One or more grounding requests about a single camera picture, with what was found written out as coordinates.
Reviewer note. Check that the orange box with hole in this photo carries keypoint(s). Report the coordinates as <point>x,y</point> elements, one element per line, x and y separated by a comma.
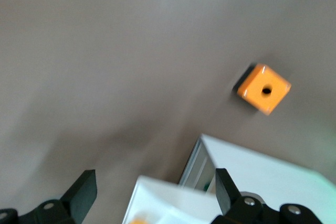
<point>262,87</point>

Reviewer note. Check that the white drawer cabinet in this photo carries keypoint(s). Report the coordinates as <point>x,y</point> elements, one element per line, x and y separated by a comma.
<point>262,171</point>

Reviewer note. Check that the white plastic drawer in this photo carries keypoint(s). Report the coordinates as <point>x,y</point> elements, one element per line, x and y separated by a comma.
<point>199,166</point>
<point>170,195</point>

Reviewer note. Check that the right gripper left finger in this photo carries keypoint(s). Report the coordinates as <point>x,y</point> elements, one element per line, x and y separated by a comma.
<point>52,213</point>

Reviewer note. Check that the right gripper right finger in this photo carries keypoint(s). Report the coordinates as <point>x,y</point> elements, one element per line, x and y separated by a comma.
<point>246,213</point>

